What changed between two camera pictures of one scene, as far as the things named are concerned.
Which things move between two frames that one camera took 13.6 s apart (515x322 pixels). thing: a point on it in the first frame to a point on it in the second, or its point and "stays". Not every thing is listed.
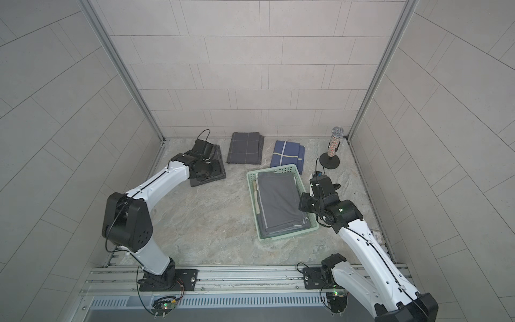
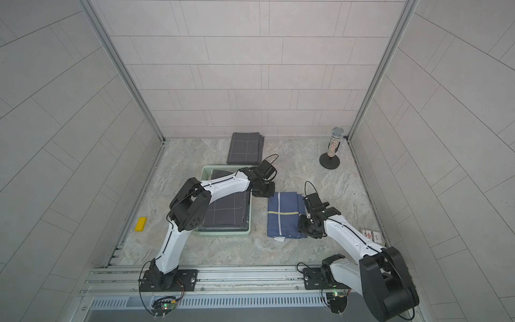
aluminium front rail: [120, 288] stays
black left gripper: [202, 178] to [271, 192]
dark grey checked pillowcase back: [245, 147] stays
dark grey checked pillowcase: [218, 166] to [231, 212]
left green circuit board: [162, 306] stays
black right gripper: [303, 200] to [302, 218]
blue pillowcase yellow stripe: [288, 153] to [284, 210]
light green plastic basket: [251, 179] to [206, 176]
